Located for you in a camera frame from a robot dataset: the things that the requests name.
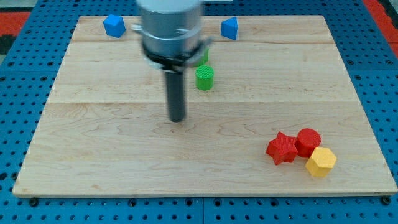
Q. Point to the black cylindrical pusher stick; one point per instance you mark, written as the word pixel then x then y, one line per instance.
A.
pixel 174 83

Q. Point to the blue cube block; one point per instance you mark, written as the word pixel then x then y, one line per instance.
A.
pixel 114 26

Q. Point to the yellow hexagon block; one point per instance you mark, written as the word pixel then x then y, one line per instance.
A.
pixel 321 162

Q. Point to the wooden board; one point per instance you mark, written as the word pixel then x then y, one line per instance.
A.
pixel 105 133

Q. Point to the green block behind arm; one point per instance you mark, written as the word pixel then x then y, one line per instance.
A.
pixel 203 60

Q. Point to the red star block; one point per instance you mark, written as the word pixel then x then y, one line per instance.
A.
pixel 282 148

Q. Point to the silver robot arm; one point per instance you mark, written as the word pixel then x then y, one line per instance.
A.
pixel 171 33

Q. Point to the red cylinder block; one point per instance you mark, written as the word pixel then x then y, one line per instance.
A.
pixel 306 141

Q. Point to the blue triangle block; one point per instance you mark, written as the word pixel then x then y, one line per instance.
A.
pixel 229 28

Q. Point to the green cylinder block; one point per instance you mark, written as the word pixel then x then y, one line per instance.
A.
pixel 204 76

